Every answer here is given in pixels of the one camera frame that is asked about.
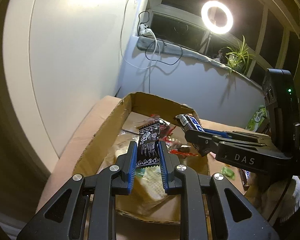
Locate clear cracker package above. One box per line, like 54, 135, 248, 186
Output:
130, 166, 170, 202

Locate black cable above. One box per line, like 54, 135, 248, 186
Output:
139, 11, 183, 67

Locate green candy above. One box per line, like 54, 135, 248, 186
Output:
220, 166, 237, 180

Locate round ring light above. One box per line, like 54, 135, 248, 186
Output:
201, 1, 234, 34

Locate red snack packet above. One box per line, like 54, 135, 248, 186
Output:
150, 114, 199, 158

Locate black light tripod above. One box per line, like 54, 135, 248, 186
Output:
202, 34, 213, 55

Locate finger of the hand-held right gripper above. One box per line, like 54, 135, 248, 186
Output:
184, 129, 267, 157
204, 129, 269, 142

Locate white cabinet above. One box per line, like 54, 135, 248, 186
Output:
1, 0, 145, 160

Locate white charger cable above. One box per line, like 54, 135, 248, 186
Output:
147, 30, 162, 95

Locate black snack packet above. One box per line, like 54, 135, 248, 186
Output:
136, 120, 162, 168

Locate brown cardboard box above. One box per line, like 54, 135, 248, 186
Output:
72, 92, 210, 227

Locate long white cable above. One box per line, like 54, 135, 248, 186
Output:
119, 0, 155, 70

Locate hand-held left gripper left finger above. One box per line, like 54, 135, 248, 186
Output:
16, 141, 138, 240

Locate green paper bag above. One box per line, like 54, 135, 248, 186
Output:
245, 105, 269, 133

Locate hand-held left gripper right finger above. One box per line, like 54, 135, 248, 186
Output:
158, 141, 280, 240

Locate white window frame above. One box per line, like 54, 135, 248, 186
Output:
140, 0, 300, 80

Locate grey window sill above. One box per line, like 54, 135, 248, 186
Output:
137, 35, 268, 89

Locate potted spider plant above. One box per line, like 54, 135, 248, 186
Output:
219, 35, 257, 75

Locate person's right forearm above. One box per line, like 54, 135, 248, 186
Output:
261, 175, 300, 224

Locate white power strip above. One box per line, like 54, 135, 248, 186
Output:
139, 24, 153, 37

